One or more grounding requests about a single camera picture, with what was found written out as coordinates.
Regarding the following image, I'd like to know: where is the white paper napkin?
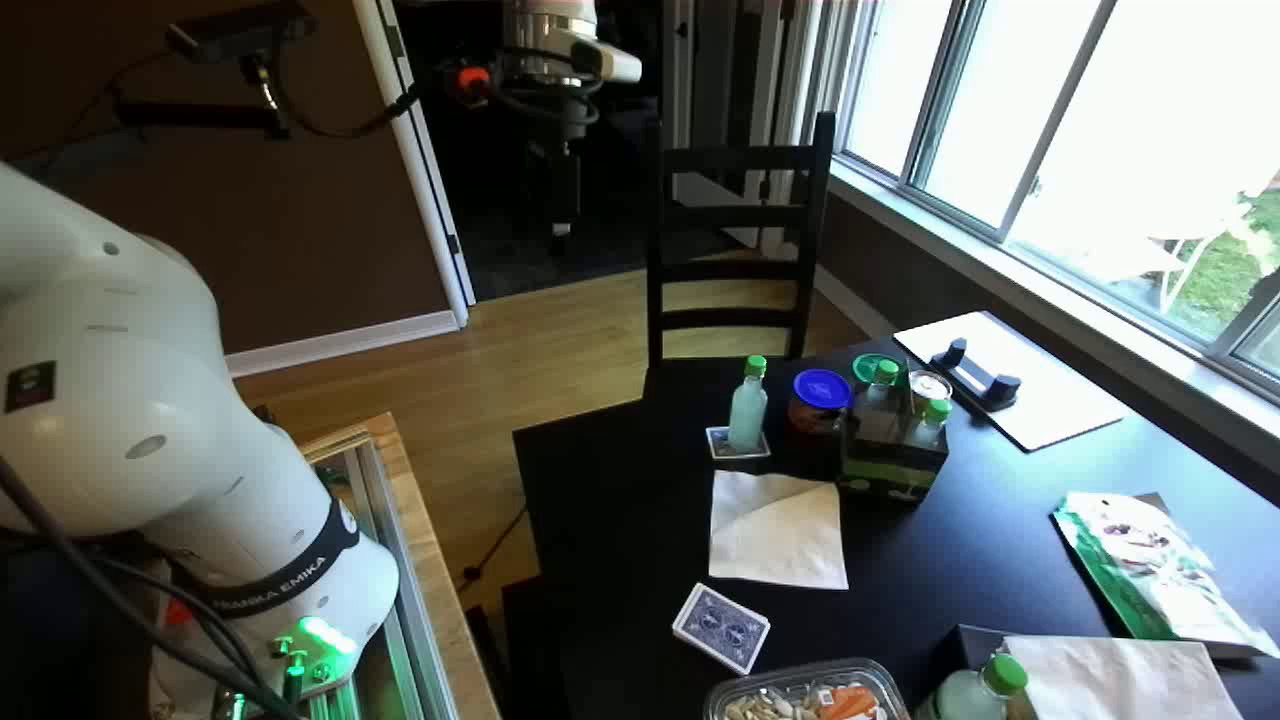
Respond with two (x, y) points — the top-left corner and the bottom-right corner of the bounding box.
(706, 471), (846, 593)

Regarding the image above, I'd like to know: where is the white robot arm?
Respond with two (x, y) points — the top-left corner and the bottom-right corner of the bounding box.
(0, 169), (399, 720)

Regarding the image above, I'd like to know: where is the white card under bottle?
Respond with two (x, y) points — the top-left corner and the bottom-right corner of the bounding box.
(702, 424), (772, 465)

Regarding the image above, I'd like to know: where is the clear bottle green cap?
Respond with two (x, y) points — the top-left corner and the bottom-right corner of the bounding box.
(727, 352), (768, 450)

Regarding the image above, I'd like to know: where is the black wooden chair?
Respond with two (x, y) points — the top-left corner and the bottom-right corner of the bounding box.
(645, 106), (839, 405)

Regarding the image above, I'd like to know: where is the black green box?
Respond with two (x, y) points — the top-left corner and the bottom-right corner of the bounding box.
(834, 429), (947, 503)

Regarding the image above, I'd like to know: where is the blue playing card deck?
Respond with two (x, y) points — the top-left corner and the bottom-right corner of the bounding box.
(670, 582), (772, 674)

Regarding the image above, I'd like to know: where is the small green cap bottle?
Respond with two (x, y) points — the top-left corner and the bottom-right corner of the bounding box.
(906, 398), (953, 447)

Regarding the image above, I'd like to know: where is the clear plastic food container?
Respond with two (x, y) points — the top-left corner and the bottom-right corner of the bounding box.
(702, 654), (912, 720)

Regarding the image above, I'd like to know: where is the green cap bottle foreground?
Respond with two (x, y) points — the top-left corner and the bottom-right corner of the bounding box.
(928, 653), (1026, 720)

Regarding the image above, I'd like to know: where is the green white snack bag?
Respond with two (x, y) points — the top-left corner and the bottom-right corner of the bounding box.
(1051, 490), (1280, 659)

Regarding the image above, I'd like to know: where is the black handle tool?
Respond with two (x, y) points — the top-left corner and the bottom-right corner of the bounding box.
(931, 334), (1020, 410)

